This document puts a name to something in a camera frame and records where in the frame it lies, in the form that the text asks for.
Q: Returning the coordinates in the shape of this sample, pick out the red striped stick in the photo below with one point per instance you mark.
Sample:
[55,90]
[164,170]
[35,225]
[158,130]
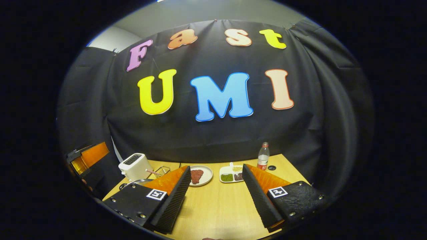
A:
[151,172]

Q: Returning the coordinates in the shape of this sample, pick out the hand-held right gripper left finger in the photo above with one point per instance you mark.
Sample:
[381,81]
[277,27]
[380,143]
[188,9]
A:
[173,203]

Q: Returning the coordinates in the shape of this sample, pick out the round white plate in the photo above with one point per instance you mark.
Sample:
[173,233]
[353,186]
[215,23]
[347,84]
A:
[207,175]

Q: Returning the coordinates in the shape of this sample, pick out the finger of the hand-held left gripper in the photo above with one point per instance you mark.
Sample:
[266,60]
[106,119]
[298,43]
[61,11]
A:
[74,156]
[95,153]

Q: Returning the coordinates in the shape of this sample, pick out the pile of dark red beans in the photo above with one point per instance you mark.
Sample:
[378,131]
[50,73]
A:
[238,177]

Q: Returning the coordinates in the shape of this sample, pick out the pile of green mung beans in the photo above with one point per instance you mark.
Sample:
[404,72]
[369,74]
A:
[227,177]

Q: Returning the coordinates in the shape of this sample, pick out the clear plastic water bottle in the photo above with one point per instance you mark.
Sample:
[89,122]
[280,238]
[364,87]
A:
[263,158]

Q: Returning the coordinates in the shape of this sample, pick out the white toaster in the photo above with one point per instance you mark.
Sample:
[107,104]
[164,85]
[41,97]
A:
[135,166]

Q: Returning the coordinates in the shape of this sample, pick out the small heap of pale beans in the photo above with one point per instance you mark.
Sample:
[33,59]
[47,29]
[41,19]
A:
[237,169]

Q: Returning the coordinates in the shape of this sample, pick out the stainless steel pot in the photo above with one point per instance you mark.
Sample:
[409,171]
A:
[140,181]

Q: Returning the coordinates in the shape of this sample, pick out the white divided dish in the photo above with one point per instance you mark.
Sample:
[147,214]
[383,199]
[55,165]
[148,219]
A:
[225,170]

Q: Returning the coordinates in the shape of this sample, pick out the brown meat slice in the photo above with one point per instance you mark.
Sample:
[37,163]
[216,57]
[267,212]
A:
[199,173]
[194,179]

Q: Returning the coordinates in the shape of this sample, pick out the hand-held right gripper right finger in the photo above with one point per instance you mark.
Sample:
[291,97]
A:
[262,203]

